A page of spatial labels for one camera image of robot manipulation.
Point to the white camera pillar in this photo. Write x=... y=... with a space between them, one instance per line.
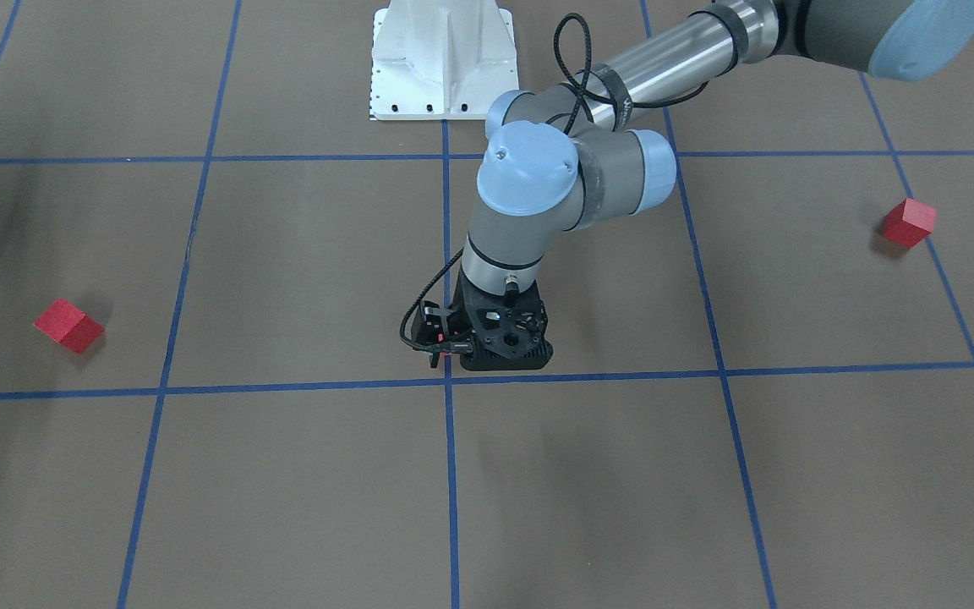
x=441 y=60

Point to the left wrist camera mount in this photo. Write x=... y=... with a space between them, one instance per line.
x=442 y=328

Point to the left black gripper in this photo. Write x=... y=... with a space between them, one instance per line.
x=435 y=318

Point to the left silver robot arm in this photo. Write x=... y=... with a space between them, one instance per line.
x=567 y=158

